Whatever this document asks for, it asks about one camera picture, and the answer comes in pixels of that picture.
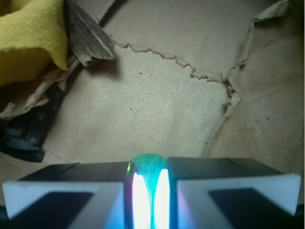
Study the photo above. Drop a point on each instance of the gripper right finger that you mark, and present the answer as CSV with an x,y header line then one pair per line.
x,y
231,193

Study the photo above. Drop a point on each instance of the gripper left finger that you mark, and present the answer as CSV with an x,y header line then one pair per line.
x,y
70,196

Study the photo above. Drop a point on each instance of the brown paper bag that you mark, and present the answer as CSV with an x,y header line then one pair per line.
x,y
197,78

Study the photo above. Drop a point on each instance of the green textured ball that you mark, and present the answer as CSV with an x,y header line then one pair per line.
x,y
149,166

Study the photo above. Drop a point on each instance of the yellow microfiber cloth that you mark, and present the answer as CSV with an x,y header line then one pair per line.
x,y
32,36

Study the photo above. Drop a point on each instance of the black tape strip lower left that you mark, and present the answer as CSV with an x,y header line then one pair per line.
x,y
23,136

